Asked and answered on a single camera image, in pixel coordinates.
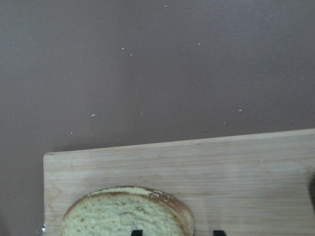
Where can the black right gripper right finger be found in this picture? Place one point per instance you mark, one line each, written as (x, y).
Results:
(219, 233)

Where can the bread slice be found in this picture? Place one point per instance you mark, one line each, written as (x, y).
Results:
(119, 211)

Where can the wooden cutting board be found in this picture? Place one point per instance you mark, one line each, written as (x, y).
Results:
(248, 185)

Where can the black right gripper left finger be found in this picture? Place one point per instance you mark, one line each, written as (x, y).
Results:
(137, 233)

